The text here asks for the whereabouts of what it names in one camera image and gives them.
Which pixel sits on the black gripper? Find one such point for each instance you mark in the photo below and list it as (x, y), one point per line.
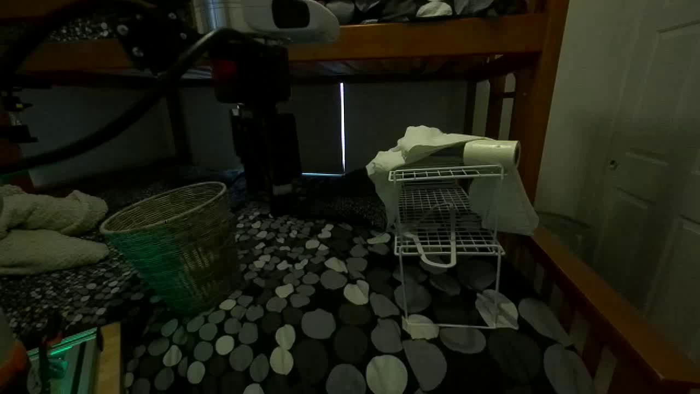
(266, 144)

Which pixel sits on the woven wicker laundry basket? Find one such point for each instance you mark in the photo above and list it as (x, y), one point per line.
(179, 243)

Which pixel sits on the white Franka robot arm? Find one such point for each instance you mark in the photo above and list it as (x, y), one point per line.
(291, 19)

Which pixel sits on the black grey dotted bedspread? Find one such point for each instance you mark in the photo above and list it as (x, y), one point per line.
(330, 320)

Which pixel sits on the dark window blind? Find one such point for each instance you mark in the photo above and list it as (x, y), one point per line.
(405, 123)

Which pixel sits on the white paper roll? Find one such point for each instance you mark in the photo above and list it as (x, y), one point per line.
(493, 152)

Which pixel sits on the folded pale towels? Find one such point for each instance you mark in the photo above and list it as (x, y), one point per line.
(44, 226)

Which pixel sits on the dotted upper bunk bedding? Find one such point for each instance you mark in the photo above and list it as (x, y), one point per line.
(429, 7)

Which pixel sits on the white panel door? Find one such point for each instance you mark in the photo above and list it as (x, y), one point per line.
(643, 183)

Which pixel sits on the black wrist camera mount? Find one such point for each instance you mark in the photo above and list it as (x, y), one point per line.
(249, 66)

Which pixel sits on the wooden bunk bed frame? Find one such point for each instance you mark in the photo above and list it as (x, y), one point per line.
(439, 40)

